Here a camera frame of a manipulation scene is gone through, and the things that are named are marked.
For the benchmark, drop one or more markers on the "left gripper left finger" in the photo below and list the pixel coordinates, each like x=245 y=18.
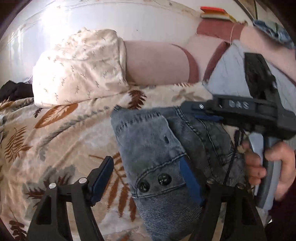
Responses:
x=50 y=220

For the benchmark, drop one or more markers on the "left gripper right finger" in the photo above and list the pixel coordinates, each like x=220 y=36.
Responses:
x=228 y=213

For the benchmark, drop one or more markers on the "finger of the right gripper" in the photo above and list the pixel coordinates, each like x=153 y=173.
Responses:
x=208 y=118
x=207 y=107

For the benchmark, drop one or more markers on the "grey denim jeans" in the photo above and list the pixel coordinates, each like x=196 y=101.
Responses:
x=151 y=144

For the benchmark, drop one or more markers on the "right hand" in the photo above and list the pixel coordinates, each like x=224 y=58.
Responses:
x=279 y=152

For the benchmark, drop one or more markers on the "pink maroon headboard cushion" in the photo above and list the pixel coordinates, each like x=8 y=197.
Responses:
x=214 y=37

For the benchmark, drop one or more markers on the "pink cylindrical bolster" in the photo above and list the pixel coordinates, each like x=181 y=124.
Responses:
x=155 y=63

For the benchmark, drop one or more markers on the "leaf pattern bed blanket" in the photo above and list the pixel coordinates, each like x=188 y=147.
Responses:
x=61 y=144

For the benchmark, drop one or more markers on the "blue cloth on headboard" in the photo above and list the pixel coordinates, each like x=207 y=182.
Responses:
x=275 y=32

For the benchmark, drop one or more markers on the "stack of books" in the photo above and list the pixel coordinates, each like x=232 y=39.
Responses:
x=216 y=13

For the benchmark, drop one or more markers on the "cream floral pillow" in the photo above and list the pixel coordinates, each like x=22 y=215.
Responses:
x=87 y=65

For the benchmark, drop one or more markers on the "black garment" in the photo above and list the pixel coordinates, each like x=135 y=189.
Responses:
x=14 y=91

